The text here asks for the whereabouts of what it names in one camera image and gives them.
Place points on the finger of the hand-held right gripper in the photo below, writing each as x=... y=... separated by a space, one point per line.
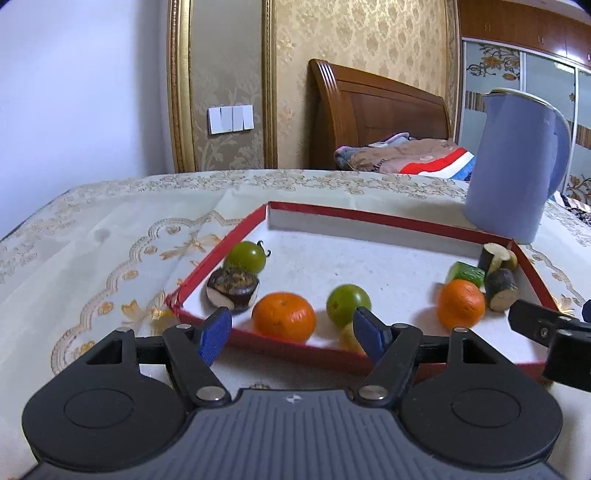
x=587 y=310
x=531 y=321

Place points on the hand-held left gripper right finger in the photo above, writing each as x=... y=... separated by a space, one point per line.
x=369 y=332

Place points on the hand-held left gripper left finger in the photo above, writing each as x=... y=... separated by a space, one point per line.
x=214 y=332

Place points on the yellow round fruit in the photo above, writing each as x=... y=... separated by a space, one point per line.
x=348 y=339

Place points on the round green fruit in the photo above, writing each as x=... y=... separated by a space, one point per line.
x=344 y=302

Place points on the dark eggplant piece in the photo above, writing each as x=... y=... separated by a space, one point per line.
x=491 y=256
x=501 y=286

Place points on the dark brown peeled fruit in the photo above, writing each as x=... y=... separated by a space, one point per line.
x=235 y=284

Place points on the red cardboard tray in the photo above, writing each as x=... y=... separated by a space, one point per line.
x=369 y=263

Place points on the orange tangerine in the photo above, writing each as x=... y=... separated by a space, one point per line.
x=284 y=316
x=461 y=302

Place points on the green cucumber piece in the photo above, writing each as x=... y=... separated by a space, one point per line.
x=466 y=273

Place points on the green fruit with stem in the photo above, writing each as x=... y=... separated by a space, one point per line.
x=247 y=256

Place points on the dark patterned cloth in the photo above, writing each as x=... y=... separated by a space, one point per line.
x=575 y=207

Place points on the blue electric kettle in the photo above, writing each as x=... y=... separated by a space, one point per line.
x=508 y=175

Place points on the cream gold patterned tablecloth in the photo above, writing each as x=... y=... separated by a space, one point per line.
x=92 y=240

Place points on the blue pink cloth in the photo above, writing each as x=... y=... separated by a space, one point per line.
x=346 y=157

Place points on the brown striped blanket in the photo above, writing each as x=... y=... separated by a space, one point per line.
x=415 y=157

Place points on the wooden bed headboard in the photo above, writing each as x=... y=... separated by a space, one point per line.
x=383 y=110

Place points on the floral sliding door wardrobe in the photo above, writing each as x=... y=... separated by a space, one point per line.
x=531 y=27

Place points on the white wall light switch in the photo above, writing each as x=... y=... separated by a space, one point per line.
x=231 y=119

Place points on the gold wall moulding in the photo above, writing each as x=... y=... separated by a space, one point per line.
x=269 y=92
x=181 y=92

